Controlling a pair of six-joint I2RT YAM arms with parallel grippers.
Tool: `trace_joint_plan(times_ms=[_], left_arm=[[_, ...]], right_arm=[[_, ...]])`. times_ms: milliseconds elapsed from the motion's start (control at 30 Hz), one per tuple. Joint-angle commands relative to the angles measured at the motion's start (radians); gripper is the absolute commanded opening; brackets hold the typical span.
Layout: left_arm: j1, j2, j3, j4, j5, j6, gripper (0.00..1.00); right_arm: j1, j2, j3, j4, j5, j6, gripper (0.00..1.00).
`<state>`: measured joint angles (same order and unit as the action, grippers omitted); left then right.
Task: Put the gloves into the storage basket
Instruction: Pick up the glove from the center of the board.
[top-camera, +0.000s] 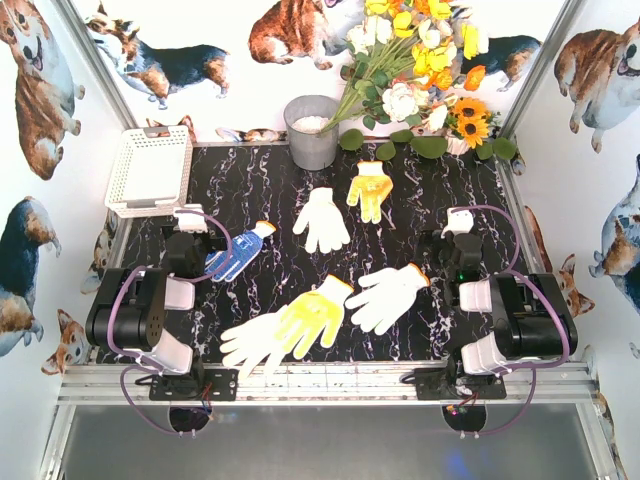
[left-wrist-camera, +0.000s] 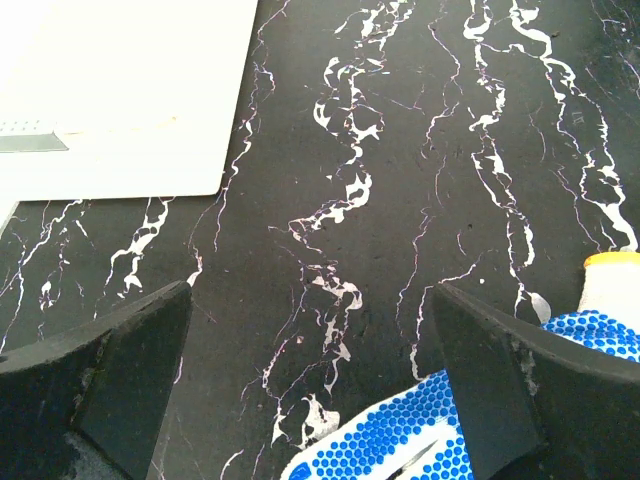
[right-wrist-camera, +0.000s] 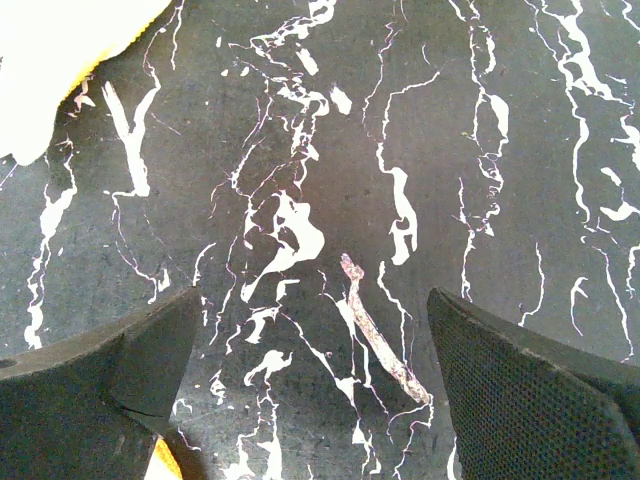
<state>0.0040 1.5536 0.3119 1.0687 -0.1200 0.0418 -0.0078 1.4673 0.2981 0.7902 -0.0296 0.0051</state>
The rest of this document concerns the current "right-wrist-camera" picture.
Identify white glove orange cuff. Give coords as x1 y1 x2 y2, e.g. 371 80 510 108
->
1 1 169 166

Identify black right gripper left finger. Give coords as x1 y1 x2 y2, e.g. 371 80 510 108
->
1 287 201 479

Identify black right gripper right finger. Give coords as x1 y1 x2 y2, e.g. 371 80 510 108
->
427 288 639 479

